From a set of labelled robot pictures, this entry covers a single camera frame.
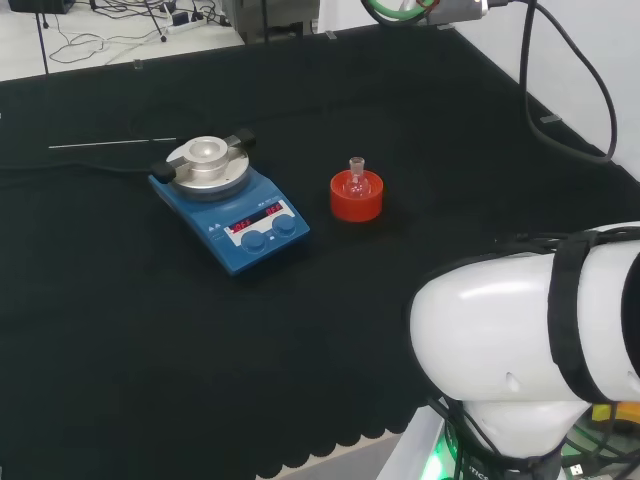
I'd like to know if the clear round-bottom glass flask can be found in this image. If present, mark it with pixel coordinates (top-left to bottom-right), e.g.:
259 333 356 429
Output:
342 156 371 198

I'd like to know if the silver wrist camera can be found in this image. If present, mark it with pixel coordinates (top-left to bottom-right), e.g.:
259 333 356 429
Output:
399 0 490 25

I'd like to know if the blue heater with steel plate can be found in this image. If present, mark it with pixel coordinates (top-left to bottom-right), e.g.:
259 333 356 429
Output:
148 127 311 277

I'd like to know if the red round flask stand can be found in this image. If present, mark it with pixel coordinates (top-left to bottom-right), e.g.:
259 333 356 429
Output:
329 168 386 224

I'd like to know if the thin steel probe rod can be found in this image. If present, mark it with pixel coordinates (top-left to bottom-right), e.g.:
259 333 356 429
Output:
48 137 179 150

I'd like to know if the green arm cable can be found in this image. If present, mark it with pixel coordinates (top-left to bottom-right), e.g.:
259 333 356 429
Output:
360 0 432 26

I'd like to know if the white power strip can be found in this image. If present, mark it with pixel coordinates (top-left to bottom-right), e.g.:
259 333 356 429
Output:
167 10 207 35

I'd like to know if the black tripod leg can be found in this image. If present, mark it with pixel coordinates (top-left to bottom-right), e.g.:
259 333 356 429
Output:
142 0 170 42

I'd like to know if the grey metal cabinet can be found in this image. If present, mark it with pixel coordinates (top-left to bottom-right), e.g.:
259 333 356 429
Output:
222 0 321 47

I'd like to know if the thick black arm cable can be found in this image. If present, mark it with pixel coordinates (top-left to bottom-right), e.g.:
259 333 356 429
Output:
518 0 619 165

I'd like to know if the yellow stop button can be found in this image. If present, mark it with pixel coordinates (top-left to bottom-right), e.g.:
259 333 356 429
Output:
592 399 640 437

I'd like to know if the black bench cloth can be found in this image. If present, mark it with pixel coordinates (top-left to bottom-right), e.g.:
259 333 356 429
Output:
0 22 640 480

